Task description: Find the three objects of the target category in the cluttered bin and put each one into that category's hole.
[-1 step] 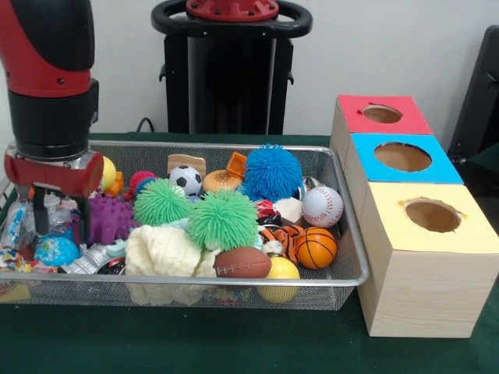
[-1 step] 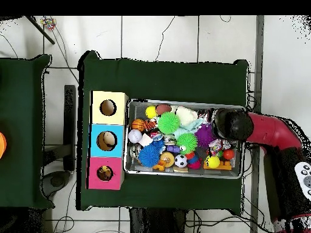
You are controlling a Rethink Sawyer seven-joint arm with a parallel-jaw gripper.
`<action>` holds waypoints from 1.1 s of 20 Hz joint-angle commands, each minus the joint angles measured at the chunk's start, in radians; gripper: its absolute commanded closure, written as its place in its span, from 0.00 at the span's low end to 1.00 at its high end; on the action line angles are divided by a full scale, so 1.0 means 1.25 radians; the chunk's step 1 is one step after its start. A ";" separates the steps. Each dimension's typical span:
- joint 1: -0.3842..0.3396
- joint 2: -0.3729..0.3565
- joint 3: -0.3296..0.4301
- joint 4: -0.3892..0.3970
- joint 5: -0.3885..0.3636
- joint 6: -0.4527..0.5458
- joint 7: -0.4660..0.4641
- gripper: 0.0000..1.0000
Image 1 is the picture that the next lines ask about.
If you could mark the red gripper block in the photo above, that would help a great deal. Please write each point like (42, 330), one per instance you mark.
(54, 175)

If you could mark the purple knobbly ball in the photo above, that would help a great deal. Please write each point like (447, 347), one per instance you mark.
(111, 220)

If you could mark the green spiky rubber ball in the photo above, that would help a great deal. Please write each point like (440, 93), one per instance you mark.
(163, 202)
(222, 218)

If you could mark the blue spiky rubber ball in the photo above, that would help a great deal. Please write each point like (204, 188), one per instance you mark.
(273, 171)

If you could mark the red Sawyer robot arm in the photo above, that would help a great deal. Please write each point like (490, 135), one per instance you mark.
(47, 58)

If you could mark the silver mesh bin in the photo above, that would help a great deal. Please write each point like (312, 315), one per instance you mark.
(312, 292)

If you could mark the wooden three-hole box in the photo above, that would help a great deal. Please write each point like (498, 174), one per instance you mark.
(421, 288)

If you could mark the cream knitted cloth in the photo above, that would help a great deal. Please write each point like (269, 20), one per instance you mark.
(160, 251)

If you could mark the black and white soccer ball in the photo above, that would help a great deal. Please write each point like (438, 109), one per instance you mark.
(186, 180)

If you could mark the dark green tablecloth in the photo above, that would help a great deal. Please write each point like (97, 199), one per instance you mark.
(195, 343)

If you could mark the brown football toy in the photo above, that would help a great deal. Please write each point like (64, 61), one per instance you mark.
(241, 263)

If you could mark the yellow smooth ball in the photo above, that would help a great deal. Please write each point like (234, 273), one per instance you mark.
(282, 270)

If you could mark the orange basketball toy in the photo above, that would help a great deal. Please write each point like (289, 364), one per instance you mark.
(316, 247)

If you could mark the white baseball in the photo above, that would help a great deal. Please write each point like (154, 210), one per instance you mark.
(321, 205)

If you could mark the green cloth side table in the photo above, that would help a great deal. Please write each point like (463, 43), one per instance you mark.
(489, 154)

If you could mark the black upright panel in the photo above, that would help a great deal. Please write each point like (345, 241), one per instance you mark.
(479, 89)

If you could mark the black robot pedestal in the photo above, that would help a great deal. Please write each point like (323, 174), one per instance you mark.
(179, 78)

